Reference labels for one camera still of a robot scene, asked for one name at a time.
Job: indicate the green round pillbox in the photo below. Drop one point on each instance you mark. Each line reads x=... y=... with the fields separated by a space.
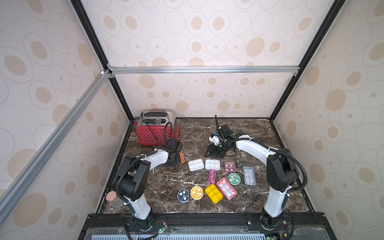
x=234 y=179

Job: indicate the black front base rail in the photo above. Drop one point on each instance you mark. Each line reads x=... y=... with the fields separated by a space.
x=296 y=226

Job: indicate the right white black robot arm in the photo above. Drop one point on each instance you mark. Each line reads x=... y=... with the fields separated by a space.
x=284 y=173

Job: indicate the white six-cell pillbox clear lid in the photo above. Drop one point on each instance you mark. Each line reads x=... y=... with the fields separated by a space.
x=196 y=165

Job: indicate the red rectangular pillbox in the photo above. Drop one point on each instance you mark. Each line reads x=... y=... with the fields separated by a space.
x=226 y=188

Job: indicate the dark blue round pillbox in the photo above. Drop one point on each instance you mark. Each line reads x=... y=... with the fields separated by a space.
x=183 y=196

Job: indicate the light blue rectangular pillbox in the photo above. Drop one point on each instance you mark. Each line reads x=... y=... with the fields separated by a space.
x=249 y=176

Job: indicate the small clear grey pillbox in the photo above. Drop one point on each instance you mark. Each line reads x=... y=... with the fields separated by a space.
x=239 y=161

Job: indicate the pink capped clear bottle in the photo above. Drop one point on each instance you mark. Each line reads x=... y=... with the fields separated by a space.
x=114 y=200

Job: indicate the orange square pillbox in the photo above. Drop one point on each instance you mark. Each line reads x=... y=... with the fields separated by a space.
x=182 y=158

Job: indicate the rear aluminium frame rail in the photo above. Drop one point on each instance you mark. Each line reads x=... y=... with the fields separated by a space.
x=204 y=69

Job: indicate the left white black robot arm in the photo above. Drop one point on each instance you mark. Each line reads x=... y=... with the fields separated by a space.
x=132 y=176

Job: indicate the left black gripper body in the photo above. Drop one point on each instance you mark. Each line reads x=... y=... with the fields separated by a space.
x=176 y=160

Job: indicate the red and silver toaster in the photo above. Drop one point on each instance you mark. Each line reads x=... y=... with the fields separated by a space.
x=155 y=128

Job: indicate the magenta pillbox clear lid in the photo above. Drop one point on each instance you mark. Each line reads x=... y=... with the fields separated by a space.
x=230 y=167

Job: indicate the yellow lidded rectangular pillbox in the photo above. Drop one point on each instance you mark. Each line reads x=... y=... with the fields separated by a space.
x=214 y=194

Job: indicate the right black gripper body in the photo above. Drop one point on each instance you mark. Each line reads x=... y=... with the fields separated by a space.
x=218 y=147

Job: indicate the aluminium frame rail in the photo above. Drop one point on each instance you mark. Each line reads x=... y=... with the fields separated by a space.
x=20 y=185
x=204 y=69

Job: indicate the yellow round pillbox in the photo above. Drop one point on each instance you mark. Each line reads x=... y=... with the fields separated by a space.
x=197 y=192

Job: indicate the left aluminium frame rail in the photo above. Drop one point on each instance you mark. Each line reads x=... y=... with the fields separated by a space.
x=20 y=185

